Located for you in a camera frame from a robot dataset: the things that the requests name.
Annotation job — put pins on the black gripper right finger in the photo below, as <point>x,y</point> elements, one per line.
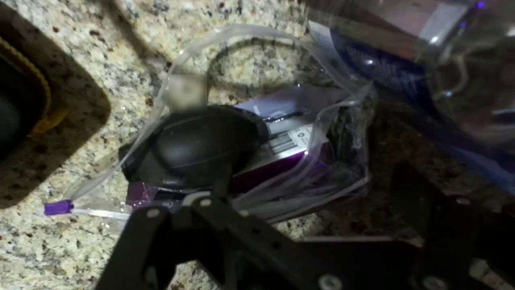
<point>471,247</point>

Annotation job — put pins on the dark grey zip case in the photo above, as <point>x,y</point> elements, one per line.
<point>37,107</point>

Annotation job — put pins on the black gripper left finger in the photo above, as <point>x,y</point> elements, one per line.
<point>214,247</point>

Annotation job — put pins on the black rubber blower bulb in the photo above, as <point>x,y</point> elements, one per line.
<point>198,145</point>

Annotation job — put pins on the clear purple zip bag packaging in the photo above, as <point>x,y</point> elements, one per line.
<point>299,161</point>

